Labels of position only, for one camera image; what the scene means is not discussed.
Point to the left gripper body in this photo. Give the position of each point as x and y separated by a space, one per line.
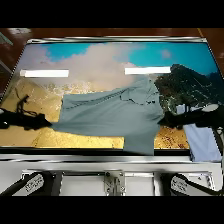
37 121

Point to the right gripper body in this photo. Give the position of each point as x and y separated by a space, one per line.
173 120

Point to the grey-green polo shirt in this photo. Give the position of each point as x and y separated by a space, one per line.
110 113

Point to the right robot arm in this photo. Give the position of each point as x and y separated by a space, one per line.
206 118

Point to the light blue garment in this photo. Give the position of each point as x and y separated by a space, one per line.
201 143

